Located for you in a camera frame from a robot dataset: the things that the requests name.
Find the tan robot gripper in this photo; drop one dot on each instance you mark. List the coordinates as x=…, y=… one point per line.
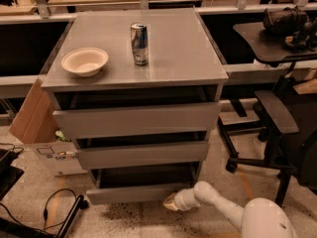
x=180, y=200

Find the grey bottom drawer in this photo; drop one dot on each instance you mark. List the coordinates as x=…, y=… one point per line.
x=142, y=183

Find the grey drawer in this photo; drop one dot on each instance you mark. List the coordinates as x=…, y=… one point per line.
x=142, y=183
x=142, y=155
x=141, y=120

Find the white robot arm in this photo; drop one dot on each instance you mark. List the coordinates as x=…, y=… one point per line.
x=260, y=218

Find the grey middle drawer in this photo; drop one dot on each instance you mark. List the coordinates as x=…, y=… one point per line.
x=142, y=155

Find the grey top drawer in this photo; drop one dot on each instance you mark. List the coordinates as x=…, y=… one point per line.
x=141, y=120

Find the grey drawer cabinet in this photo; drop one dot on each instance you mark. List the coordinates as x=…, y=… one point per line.
x=183, y=68

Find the white printed cardboard box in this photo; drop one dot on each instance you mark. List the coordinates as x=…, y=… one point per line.
x=59, y=157

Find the black office chair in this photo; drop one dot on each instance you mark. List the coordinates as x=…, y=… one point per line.
x=288, y=125

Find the brown cardboard box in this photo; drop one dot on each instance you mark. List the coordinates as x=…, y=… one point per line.
x=34, y=123

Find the white paper bowl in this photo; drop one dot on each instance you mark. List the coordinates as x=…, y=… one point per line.
x=85, y=62

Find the black equipment at left edge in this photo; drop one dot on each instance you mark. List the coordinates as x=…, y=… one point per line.
x=9, y=175

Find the silver blue drink can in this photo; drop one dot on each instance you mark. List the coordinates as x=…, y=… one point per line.
x=139, y=43

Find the black side table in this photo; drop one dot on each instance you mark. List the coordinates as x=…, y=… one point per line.
x=269, y=48

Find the black headset on table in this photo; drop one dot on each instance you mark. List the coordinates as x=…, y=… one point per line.
x=294, y=25

